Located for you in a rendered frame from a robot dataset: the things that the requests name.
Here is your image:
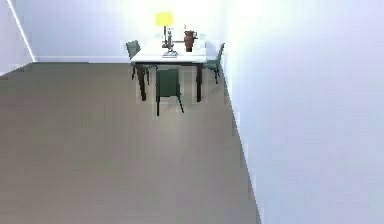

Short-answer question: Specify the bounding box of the green chair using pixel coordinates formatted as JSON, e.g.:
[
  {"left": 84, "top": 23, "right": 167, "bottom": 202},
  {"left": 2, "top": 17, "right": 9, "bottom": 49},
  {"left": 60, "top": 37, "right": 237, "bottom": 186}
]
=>
[
  {"left": 125, "top": 39, "right": 158, "bottom": 86},
  {"left": 203, "top": 42, "right": 226, "bottom": 85},
  {"left": 154, "top": 64, "right": 185, "bottom": 117}
]

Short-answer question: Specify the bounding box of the white table with dark legs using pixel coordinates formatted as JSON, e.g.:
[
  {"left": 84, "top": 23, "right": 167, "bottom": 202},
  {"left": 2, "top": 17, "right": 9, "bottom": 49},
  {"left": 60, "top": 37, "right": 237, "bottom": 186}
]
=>
[{"left": 130, "top": 40, "right": 208, "bottom": 103}]

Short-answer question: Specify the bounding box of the grey statuette on base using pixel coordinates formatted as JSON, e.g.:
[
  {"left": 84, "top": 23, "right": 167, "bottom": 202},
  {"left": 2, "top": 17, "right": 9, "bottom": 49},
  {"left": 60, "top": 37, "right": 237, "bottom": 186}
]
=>
[{"left": 162, "top": 27, "right": 179, "bottom": 59}]

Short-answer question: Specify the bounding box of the brown vase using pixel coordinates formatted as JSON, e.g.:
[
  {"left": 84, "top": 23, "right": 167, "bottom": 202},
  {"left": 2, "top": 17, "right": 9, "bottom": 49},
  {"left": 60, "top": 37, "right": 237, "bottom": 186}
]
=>
[{"left": 183, "top": 30, "right": 198, "bottom": 53}]

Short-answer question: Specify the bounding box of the yellow shade table lamp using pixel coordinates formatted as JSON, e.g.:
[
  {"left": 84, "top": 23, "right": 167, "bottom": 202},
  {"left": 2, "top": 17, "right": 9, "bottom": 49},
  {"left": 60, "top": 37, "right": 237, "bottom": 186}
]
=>
[{"left": 154, "top": 11, "right": 175, "bottom": 50}]

